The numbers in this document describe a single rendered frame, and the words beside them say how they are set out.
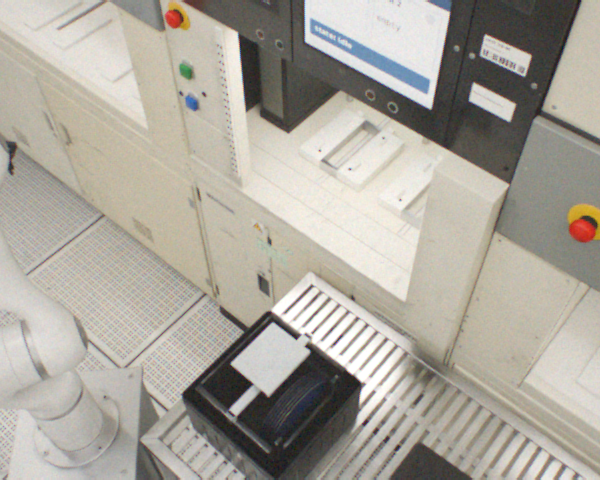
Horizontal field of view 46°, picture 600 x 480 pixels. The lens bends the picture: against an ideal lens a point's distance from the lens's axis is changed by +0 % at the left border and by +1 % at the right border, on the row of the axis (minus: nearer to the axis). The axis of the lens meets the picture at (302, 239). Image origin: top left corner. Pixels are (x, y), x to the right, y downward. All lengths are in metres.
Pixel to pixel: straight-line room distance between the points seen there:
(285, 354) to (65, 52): 1.41
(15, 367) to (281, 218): 0.78
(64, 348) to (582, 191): 0.92
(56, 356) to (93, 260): 1.58
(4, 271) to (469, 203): 0.81
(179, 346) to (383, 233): 1.10
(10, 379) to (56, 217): 1.78
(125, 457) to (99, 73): 1.20
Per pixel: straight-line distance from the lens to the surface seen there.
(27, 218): 3.15
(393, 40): 1.20
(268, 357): 1.37
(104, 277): 2.86
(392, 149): 1.95
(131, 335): 2.70
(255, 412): 1.66
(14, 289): 1.32
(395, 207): 1.80
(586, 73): 1.06
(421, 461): 1.54
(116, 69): 2.31
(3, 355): 1.37
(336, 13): 1.26
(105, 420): 1.71
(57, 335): 1.35
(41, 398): 1.48
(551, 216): 1.22
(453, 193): 1.24
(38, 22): 2.58
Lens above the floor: 2.30
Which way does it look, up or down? 54 degrees down
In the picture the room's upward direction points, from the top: 1 degrees counter-clockwise
